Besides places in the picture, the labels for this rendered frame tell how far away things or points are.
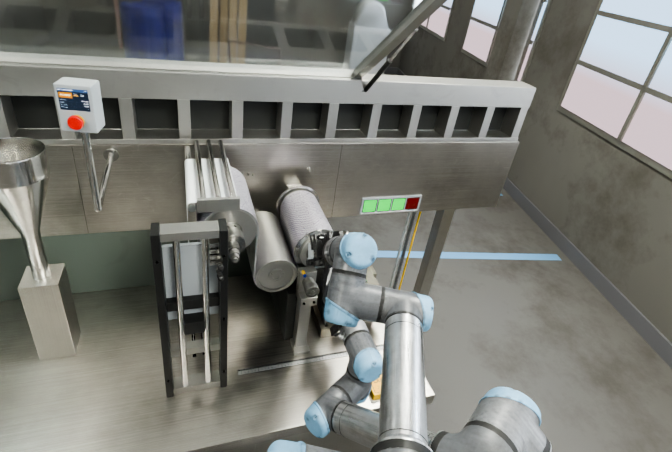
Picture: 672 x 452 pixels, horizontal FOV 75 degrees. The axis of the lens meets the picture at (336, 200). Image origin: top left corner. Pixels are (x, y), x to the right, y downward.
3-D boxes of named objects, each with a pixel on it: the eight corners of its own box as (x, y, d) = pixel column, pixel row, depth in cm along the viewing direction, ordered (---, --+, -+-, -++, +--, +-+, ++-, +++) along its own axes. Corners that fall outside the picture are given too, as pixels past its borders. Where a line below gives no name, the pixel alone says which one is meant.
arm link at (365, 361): (354, 388, 109) (360, 366, 105) (341, 353, 118) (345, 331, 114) (383, 382, 112) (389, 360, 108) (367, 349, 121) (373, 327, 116)
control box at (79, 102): (57, 134, 88) (47, 85, 83) (71, 122, 94) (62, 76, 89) (95, 137, 89) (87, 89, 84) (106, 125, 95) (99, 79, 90)
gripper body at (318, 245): (335, 233, 116) (351, 229, 105) (338, 265, 115) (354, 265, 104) (307, 235, 114) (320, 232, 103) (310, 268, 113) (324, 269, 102)
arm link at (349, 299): (375, 332, 87) (384, 277, 89) (320, 321, 87) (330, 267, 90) (372, 330, 94) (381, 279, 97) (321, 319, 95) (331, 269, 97)
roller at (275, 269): (254, 294, 126) (256, 262, 120) (243, 242, 146) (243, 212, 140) (295, 289, 130) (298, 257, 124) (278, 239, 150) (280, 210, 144)
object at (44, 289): (26, 369, 120) (-35, 190, 91) (39, 331, 131) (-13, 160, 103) (84, 361, 125) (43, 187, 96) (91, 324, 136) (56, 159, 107)
